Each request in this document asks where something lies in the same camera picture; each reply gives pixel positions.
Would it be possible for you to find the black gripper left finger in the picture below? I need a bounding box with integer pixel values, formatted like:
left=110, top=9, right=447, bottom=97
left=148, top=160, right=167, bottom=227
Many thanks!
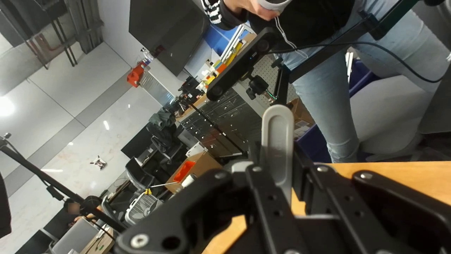
left=114, top=163, right=302, bottom=254

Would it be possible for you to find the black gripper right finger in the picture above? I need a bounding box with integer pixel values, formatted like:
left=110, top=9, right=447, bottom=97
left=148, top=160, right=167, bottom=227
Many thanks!
left=293, top=145, right=451, bottom=254

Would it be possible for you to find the grey measuring cup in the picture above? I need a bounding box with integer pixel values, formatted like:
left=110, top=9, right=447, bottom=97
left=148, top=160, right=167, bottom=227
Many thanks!
left=260, top=103, right=296, bottom=204

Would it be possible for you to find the person in jeans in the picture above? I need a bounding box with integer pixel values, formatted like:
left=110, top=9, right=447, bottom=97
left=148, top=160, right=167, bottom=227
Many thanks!
left=200, top=0, right=451, bottom=163

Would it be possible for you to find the black computer monitor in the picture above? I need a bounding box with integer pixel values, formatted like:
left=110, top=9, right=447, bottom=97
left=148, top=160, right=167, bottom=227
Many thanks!
left=129, top=0, right=212, bottom=77

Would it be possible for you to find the black bar camera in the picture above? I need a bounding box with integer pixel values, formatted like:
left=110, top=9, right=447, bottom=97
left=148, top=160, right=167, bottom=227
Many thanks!
left=205, top=26, right=275, bottom=103

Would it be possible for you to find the red wall object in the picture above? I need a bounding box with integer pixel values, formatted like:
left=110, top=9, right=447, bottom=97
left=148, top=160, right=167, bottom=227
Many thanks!
left=124, top=59, right=148, bottom=88

